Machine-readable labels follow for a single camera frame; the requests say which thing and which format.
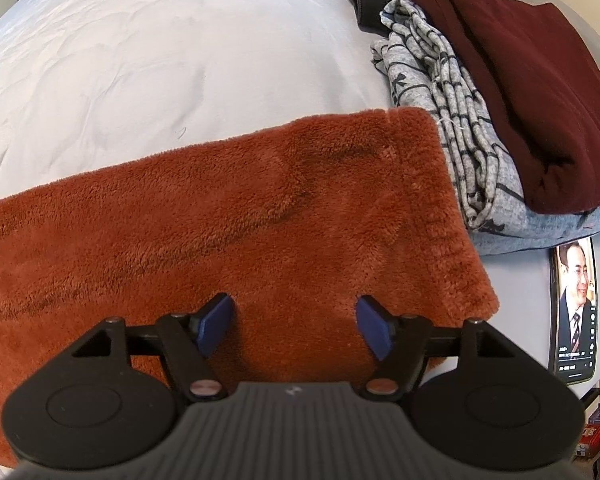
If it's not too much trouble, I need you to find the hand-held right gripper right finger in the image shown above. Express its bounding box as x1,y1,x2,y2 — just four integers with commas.
355,294,518,402

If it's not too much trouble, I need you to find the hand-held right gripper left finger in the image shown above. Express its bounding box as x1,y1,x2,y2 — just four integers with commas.
70,292,238,403

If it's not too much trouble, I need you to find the orange fleece garment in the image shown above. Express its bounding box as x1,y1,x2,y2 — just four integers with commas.
0,107,500,466

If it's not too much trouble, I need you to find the black smartphone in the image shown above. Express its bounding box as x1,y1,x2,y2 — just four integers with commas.
549,237,598,387

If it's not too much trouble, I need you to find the blue-grey garment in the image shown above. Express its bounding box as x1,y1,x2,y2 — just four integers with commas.
467,200,600,257

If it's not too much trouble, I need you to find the grey checked garment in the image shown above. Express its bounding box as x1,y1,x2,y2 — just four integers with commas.
370,0,526,236

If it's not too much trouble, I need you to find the red and white box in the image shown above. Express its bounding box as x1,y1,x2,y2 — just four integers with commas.
577,422,600,459

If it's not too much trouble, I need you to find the bed with grey sheet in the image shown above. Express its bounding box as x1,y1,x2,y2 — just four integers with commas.
0,0,600,480

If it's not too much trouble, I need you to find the maroon garment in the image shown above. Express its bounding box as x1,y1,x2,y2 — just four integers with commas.
407,0,600,215

